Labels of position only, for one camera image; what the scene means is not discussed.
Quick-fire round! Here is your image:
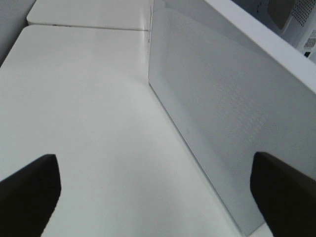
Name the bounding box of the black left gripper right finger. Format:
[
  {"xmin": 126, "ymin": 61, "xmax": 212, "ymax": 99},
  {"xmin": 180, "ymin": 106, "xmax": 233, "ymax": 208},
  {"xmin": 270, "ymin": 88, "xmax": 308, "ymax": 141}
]
[{"xmin": 250, "ymin": 152, "xmax": 316, "ymax": 237}]

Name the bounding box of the white microwave door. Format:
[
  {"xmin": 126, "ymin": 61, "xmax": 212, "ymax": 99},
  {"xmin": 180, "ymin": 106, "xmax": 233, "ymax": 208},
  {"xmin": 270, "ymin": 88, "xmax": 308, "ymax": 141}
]
[{"xmin": 149, "ymin": 0, "xmax": 316, "ymax": 235}]

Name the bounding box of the white microwave oven body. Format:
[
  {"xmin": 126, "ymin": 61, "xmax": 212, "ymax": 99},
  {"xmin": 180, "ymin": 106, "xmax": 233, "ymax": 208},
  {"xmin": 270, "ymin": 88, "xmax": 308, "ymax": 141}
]
[{"xmin": 234, "ymin": 0, "xmax": 316, "ymax": 62}]

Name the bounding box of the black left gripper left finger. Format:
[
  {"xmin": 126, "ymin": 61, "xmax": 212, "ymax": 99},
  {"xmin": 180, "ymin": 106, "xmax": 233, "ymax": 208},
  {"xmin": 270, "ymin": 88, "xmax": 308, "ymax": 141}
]
[{"xmin": 0, "ymin": 154, "xmax": 61, "ymax": 237}]

